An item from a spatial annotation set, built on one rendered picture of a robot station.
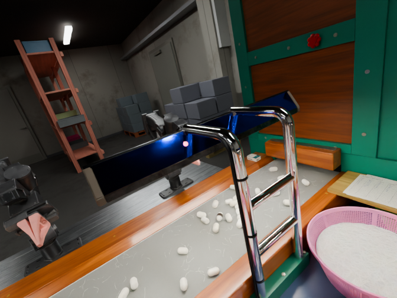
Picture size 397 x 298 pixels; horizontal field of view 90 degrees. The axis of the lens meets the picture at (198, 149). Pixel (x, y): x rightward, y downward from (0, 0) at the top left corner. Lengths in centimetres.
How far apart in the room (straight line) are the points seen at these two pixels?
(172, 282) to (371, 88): 79
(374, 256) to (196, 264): 44
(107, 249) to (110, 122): 705
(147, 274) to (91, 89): 722
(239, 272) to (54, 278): 55
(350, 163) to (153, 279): 76
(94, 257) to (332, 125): 94
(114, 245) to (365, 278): 68
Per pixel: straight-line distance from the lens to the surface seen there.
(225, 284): 55
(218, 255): 64
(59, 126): 445
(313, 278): 67
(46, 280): 83
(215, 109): 313
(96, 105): 763
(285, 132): 45
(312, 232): 67
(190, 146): 45
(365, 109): 83
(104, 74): 779
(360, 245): 69
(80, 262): 81
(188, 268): 64
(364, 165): 89
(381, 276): 65
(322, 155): 86
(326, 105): 88
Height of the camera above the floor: 121
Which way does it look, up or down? 19 degrees down
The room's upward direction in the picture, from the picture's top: 14 degrees counter-clockwise
